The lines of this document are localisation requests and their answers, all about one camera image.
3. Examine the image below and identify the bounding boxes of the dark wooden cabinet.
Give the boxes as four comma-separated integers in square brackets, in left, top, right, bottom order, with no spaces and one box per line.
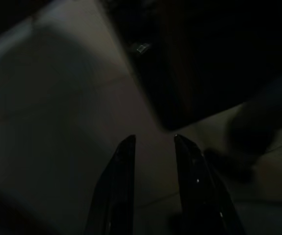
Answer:
[101,0,282,132]

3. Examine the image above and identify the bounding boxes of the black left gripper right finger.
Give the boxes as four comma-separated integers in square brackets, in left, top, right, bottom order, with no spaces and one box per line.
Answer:
[174,134,245,235]

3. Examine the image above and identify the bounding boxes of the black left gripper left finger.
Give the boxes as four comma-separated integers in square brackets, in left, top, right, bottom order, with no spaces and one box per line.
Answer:
[84,134,137,235]

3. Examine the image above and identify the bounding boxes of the small shiny metal fitting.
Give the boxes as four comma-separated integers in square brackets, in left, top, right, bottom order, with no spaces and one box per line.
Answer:
[136,43,152,53]

